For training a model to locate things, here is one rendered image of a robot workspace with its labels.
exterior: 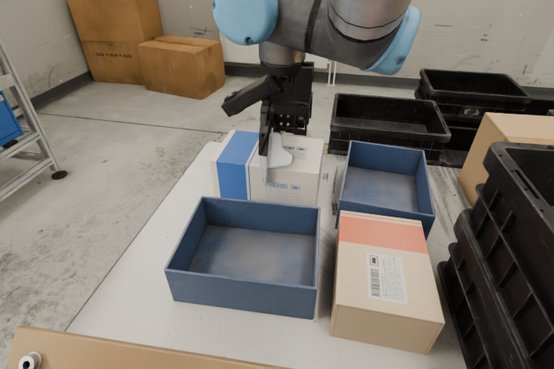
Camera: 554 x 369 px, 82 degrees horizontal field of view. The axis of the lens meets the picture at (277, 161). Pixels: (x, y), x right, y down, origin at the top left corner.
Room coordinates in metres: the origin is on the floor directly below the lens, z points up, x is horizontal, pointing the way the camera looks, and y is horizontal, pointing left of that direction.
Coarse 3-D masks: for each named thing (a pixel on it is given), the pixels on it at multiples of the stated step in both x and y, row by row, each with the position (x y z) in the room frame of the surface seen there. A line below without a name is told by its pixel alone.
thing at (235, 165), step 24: (240, 144) 0.54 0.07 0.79; (288, 144) 0.54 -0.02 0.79; (312, 144) 0.54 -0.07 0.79; (216, 168) 0.48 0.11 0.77; (240, 168) 0.47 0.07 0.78; (288, 168) 0.46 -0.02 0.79; (312, 168) 0.46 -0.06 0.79; (216, 192) 0.48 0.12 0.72; (240, 192) 0.47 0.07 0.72; (264, 192) 0.46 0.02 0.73; (288, 192) 0.45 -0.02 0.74; (312, 192) 0.44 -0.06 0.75
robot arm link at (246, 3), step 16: (224, 0) 0.37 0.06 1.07; (240, 0) 0.37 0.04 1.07; (256, 0) 0.36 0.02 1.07; (272, 0) 0.37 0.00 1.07; (288, 0) 0.37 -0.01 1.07; (304, 0) 0.37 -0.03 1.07; (224, 16) 0.37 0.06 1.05; (240, 16) 0.37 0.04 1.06; (256, 16) 0.36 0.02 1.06; (272, 16) 0.36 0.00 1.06; (288, 16) 0.37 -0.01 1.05; (304, 16) 0.36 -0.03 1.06; (224, 32) 0.37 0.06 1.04; (240, 32) 0.37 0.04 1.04; (256, 32) 0.36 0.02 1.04; (272, 32) 0.37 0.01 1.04; (288, 32) 0.37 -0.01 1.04; (304, 32) 0.36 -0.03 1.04
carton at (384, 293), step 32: (352, 224) 0.34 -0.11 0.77; (384, 224) 0.34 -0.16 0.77; (416, 224) 0.34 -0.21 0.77; (352, 256) 0.28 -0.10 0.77; (384, 256) 0.28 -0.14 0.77; (416, 256) 0.28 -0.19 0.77; (352, 288) 0.23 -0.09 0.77; (384, 288) 0.23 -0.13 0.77; (416, 288) 0.23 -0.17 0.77; (352, 320) 0.21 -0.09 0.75; (384, 320) 0.20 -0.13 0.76; (416, 320) 0.19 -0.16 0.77; (416, 352) 0.19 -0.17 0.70
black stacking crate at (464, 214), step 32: (544, 160) 0.30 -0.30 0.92; (480, 192) 0.30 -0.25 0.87; (544, 192) 0.29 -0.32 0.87; (480, 224) 0.27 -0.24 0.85; (512, 224) 0.23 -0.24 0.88; (480, 256) 0.24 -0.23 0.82; (512, 256) 0.20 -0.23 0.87; (512, 288) 0.19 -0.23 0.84; (544, 288) 0.16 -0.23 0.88; (512, 320) 0.16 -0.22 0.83; (544, 320) 0.15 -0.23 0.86; (544, 352) 0.13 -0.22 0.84
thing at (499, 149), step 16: (496, 144) 0.31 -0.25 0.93; (512, 144) 0.31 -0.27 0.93; (528, 144) 0.31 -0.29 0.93; (544, 144) 0.31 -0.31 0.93; (496, 160) 0.28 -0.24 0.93; (512, 160) 0.28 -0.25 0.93; (496, 176) 0.27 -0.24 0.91; (512, 176) 0.25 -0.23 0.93; (512, 192) 0.24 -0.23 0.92; (528, 192) 0.23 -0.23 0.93; (512, 208) 0.23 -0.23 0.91; (528, 208) 0.21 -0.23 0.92; (544, 208) 0.20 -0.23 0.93; (528, 224) 0.20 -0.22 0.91; (544, 224) 0.19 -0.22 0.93; (544, 240) 0.18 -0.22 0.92; (544, 256) 0.17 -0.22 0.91
